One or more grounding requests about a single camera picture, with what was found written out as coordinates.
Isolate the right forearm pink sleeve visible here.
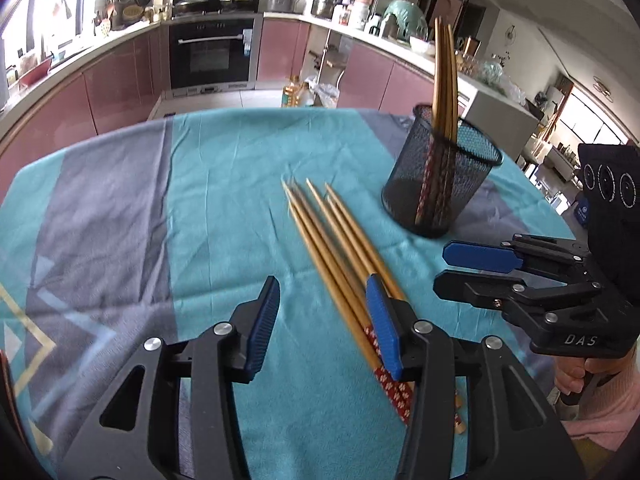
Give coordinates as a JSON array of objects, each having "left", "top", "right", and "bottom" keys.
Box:
[{"left": 563, "top": 346, "right": 639, "bottom": 452}]

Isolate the kitchen window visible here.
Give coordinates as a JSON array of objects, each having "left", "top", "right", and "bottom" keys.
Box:
[{"left": 1, "top": 0, "right": 82, "bottom": 68}]

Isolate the right hand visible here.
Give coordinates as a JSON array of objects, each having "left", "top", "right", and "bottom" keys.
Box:
[{"left": 554, "top": 356, "right": 628, "bottom": 394}]

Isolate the black mesh pen cup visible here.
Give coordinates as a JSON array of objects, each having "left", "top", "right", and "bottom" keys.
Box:
[{"left": 381, "top": 104, "right": 503, "bottom": 238}]

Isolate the teal grey tablecloth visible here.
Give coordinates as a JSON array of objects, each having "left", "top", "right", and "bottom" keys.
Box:
[{"left": 1, "top": 108, "right": 553, "bottom": 479}]

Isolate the yellow cooking oil bottle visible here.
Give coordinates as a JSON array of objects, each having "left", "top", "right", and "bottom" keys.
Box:
[{"left": 281, "top": 75, "right": 303, "bottom": 107}]

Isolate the green rounded appliance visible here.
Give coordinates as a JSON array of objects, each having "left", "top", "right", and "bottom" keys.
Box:
[{"left": 383, "top": 0, "right": 428, "bottom": 42}]

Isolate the black built-in oven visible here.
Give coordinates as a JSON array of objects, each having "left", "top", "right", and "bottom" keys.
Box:
[{"left": 168, "top": 13, "right": 262, "bottom": 98}]

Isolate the steel stock pot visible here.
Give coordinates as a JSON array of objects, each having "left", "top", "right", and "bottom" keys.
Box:
[{"left": 310, "top": 0, "right": 342, "bottom": 20}]

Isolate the red bowl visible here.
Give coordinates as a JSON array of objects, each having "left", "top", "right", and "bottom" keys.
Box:
[{"left": 18, "top": 56, "right": 53, "bottom": 88}]

